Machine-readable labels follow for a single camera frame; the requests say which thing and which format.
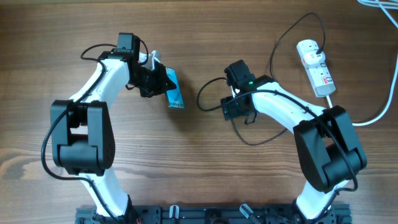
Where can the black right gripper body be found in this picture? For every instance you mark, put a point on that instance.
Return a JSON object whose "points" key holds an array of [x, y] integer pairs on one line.
{"points": [[232, 106]]}

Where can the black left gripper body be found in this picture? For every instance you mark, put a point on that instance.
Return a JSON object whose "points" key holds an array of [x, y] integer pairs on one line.
{"points": [[149, 81]]}

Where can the turquoise screen smartphone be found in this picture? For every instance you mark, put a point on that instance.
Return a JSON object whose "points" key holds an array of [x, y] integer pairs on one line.
{"points": [[174, 96]]}

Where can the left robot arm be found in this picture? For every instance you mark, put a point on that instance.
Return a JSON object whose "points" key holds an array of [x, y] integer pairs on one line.
{"points": [[80, 144]]}

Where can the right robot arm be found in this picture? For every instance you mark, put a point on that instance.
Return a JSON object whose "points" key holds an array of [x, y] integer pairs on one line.
{"points": [[329, 151]]}

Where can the white charger plug adapter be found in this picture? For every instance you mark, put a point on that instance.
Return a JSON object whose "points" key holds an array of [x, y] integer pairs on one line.
{"points": [[312, 59]]}

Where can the white power strip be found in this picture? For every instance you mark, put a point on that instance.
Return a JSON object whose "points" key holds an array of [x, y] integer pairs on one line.
{"points": [[319, 76]]}

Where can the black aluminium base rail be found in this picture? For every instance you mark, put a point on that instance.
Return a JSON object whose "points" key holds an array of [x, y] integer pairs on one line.
{"points": [[271, 213]]}

